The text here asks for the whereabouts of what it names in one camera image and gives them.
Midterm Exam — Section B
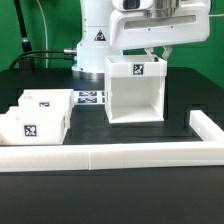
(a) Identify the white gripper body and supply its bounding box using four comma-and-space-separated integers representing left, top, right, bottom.
109, 0, 211, 50

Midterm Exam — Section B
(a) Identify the white drawer cabinet frame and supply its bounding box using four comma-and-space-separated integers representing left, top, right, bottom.
104, 55, 167, 123

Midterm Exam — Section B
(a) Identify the white drawer box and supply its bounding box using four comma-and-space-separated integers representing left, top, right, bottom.
18, 89, 74, 115
0, 106, 70, 146

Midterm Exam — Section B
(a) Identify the white front drawer box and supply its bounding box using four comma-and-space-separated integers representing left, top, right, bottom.
0, 106, 70, 146

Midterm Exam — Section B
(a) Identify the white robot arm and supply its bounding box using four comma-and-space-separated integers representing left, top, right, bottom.
72, 0, 211, 80

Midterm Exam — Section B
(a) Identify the marker sheet on table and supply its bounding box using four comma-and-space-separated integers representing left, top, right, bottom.
74, 91, 105, 105

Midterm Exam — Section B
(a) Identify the black stand pole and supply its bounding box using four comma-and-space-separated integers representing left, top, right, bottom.
13, 0, 34, 70

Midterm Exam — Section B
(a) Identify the black cable with connector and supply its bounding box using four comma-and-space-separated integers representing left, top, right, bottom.
8, 48, 78, 70

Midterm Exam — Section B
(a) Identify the white right fence rail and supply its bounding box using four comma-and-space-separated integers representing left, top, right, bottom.
189, 110, 224, 142

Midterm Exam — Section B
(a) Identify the white fence rail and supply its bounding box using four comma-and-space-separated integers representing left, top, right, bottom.
189, 110, 224, 142
0, 141, 224, 172

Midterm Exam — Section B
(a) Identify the white cable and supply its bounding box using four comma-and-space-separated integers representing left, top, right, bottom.
35, 0, 49, 69

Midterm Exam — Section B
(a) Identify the white front fence rail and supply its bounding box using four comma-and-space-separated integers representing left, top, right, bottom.
0, 141, 224, 172

